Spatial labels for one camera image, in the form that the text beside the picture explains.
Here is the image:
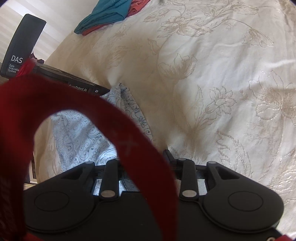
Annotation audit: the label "cream floral bedspread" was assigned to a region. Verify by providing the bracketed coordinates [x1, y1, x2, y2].
[33, 0, 296, 235]

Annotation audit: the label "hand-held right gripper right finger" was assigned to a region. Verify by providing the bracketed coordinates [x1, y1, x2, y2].
[163, 149, 241, 202]

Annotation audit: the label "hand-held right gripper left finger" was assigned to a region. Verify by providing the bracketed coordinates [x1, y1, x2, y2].
[54, 159, 121, 201]

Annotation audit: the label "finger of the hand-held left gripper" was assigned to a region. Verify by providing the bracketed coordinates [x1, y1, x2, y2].
[92, 84, 111, 95]

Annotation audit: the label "folded teal pants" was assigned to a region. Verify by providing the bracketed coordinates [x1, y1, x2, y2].
[74, 0, 135, 36]

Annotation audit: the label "folded coral pants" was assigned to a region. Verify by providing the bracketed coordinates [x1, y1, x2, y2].
[82, 0, 151, 37]

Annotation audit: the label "light blue patterned pants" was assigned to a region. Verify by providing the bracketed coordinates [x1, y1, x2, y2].
[50, 83, 155, 196]

